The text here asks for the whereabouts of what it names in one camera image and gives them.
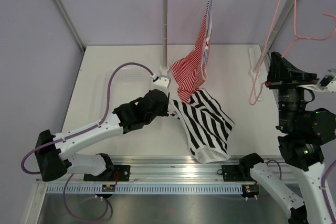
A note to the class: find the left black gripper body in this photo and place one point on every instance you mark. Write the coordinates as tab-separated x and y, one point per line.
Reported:
163	111

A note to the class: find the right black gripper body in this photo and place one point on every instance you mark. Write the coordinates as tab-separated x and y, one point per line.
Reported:
297	78

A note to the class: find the pink wire hanger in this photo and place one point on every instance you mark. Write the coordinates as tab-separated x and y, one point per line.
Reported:
299	29

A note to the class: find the black white striped tank top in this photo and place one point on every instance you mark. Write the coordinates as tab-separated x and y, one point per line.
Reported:
206	125

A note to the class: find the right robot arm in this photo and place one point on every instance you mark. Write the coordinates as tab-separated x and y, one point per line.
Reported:
303	133

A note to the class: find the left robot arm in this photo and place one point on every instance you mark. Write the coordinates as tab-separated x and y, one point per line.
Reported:
58	154

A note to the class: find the red white striped tank top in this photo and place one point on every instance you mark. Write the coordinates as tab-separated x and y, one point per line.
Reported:
189	72

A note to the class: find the translucent plastic basket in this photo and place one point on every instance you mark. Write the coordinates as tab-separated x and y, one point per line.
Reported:
129	83

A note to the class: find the white clothes rack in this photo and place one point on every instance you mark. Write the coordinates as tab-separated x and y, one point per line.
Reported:
165	24

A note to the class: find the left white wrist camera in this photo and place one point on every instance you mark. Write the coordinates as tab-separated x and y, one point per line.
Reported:
161	82

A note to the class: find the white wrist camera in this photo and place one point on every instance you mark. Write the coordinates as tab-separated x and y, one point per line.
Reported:
161	82
326	84

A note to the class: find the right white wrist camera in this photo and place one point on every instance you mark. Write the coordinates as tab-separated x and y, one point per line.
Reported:
326	84

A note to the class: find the aluminium rail base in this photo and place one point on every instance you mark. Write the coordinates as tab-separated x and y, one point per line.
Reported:
173	170

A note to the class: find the blue wire hanger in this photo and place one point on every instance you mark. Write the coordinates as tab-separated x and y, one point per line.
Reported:
208	33

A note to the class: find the white slotted cable duct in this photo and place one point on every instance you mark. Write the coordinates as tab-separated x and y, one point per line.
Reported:
147	189

